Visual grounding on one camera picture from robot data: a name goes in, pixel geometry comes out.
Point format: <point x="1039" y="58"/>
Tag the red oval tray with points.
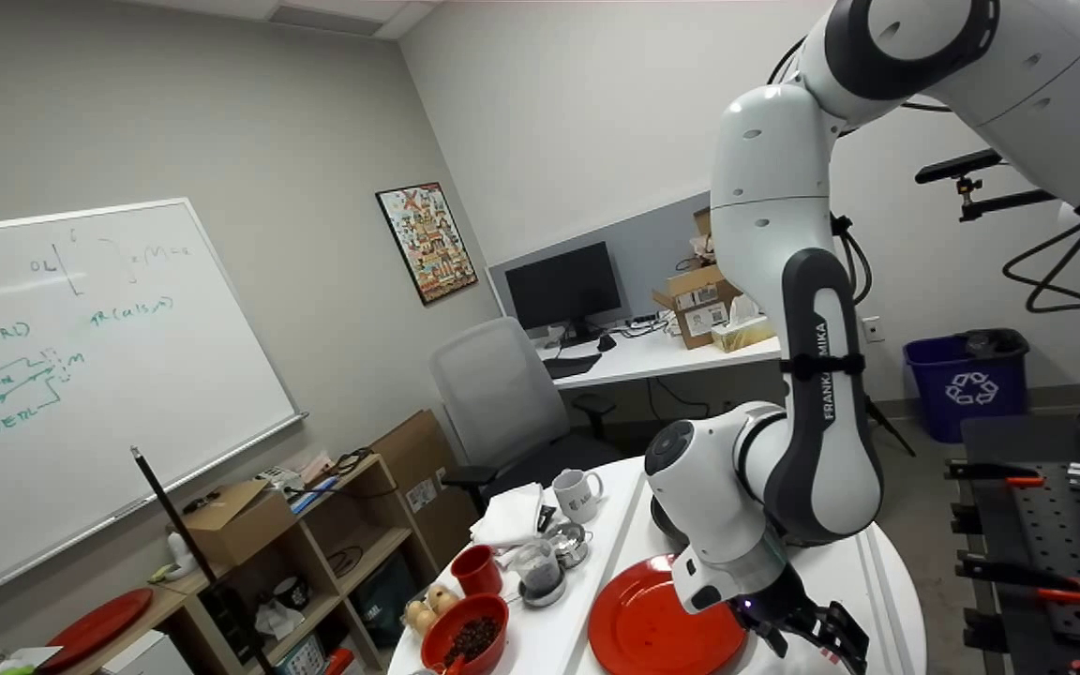
<point x="95" y="627"/>

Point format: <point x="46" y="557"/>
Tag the small cardboard box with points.
<point x="690" y="306"/>

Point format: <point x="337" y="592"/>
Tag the white office desk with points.
<point x="666" y="361"/>

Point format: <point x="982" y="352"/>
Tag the grey office chair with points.
<point x="497" y="387"/>

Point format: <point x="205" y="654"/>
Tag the wooden shelf unit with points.
<point x="352" y="529"/>

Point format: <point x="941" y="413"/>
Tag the black keyboard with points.
<point x="572" y="366"/>

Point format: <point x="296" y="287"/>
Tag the framed wall poster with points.
<point x="429" y="244"/>

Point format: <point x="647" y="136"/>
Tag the black camera tripod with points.
<point x="890" y="429"/>

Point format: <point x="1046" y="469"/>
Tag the cardboard box with flaps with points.
<point x="234" y="528"/>

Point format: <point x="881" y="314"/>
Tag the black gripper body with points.
<point x="794" y="601"/>

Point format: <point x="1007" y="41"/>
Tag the small white bottle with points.
<point x="179" y="553"/>

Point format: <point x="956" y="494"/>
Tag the red bowl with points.
<point x="466" y="641"/>

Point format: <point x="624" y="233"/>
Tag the thin black pole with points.
<point x="185" y="548"/>

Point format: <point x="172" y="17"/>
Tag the red plate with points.
<point x="655" y="621"/>

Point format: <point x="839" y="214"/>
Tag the black camera stand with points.
<point x="1001" y="201"/>

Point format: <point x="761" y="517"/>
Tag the black robot workbench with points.
<point x="1066" y="529"/>

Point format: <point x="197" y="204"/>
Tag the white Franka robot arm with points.
<point x="822" y="413"/>

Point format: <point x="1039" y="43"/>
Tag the grey desk partition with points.
<point x="655" y="244"/>

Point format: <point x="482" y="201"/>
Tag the tissue box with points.
<point x="744" y="336"/>

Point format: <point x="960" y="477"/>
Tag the black computer monitor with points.
<point x="560" y="287"/>

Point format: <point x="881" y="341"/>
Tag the small metal bowl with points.
<point x="566" y="546"/>

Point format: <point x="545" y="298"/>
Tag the beige eggs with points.
<point x="429" y="611"/>

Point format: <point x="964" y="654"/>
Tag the blue recycling bin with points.
<point x="964" y="387"/>

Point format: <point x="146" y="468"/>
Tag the wall whiteboard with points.
<point x="102" y="377"/>

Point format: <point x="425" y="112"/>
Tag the white mug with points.
<point x="574" y="494"/>

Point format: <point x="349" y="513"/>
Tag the red cup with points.
<point x="476" y="573"/>

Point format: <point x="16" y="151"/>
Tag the plain white folded towel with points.
<point x="506" y="517"/>

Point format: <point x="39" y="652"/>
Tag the white box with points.
<point x="146" y="659"/>

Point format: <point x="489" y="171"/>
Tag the round white table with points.
<point x="617" y="482"/>

